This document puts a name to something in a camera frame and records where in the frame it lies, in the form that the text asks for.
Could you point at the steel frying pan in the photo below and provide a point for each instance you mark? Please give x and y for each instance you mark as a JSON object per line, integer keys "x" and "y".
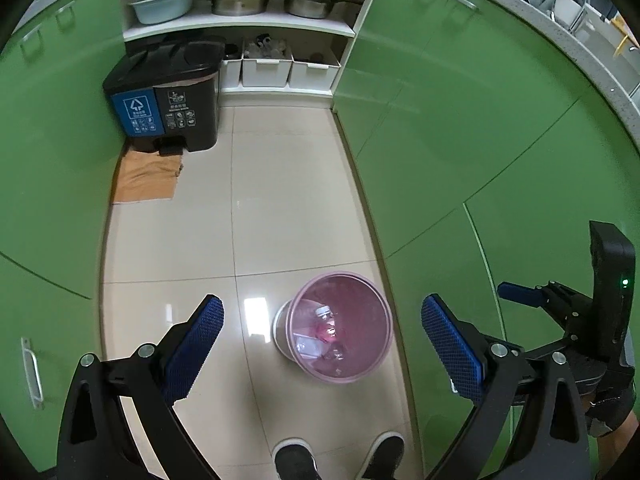
{"x": 310, "y": 5}

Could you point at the person's right hand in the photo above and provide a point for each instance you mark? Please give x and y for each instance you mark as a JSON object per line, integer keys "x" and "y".
{"x": 607, "y": 412}

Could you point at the pink wrapper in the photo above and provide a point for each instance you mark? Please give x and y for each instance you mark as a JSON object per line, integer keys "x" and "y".
{"x": 325, "y": 331}

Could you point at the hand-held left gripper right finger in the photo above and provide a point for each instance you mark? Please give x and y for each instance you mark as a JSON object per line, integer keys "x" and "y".
{"x": 450, "y": 345}

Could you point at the black two-compartment pedal bin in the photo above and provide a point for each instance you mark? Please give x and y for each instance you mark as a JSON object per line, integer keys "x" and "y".
{"x": 165, "y": 100}

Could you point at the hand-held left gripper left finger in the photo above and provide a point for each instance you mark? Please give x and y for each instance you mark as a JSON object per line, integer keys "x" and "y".
{"x": 195, "y": 345}

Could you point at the translucent pink wastebasket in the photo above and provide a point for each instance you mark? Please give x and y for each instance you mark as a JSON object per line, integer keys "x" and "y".
{"x": 350, "y": 355}

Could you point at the person's right black shoe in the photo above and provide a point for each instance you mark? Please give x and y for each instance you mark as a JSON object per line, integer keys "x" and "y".
{"x": 384, "y": 455}

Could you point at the pale blue plastic basin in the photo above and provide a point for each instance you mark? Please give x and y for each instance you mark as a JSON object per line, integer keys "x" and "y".
{"x": 162, "y": 5}

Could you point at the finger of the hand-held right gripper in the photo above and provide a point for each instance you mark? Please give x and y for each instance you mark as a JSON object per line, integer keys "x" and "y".
{"x": 517, "y": 292}
{"x": 550, "y": 348}

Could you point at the white open shelf unit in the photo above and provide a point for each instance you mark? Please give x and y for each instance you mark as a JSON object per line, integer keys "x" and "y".
{"x": 240, "y": 27}

